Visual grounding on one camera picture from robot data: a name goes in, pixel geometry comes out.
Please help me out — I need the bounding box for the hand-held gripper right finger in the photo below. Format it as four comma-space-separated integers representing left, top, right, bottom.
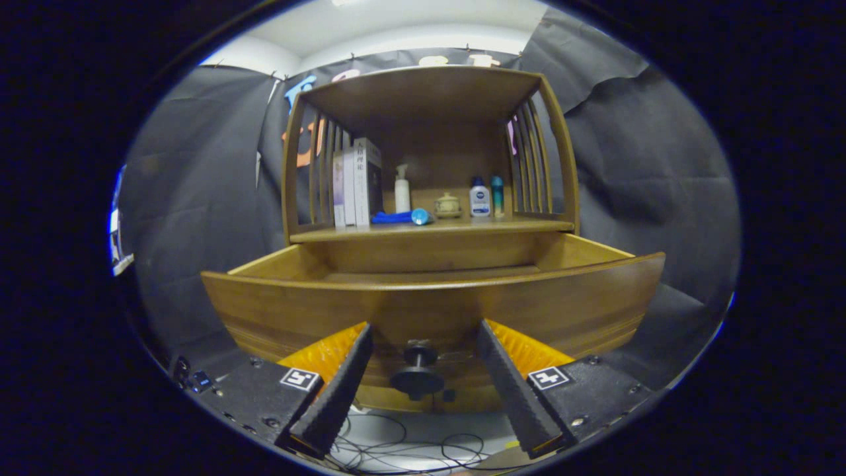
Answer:
477, 319, 655, 460

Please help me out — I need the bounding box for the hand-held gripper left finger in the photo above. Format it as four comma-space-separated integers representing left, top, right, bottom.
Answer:
192, 322, 375, 460

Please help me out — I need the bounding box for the wooden drawer with black knob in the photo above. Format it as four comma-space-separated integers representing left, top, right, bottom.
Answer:
200, 231, 667, 414

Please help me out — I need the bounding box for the wooden cabinet door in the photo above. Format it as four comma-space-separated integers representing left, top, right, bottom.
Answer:
356, 385, 432, 413
433, 385, 508, 415

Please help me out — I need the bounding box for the wooden countertop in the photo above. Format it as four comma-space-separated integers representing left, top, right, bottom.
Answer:
289, 215, 576, 243

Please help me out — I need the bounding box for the wooden cabinet with slatted shelf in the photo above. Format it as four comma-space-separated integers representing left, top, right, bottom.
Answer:
281, 65, 582, 278

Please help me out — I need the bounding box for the black power adapter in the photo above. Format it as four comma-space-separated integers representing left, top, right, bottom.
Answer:
173, 356, 213, 395

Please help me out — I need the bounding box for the white lotion bottle blue cap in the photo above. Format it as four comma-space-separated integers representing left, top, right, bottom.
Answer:
469, 177, 491, 218

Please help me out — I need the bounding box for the pale purple book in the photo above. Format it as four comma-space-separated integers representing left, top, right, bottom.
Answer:
332, 151, 346, 229

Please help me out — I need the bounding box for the white device stand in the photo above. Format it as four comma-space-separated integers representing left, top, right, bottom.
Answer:
108, 165, 135, 277

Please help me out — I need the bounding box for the tangle of black cables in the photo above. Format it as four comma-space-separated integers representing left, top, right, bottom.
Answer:
327, 405, 526, 475

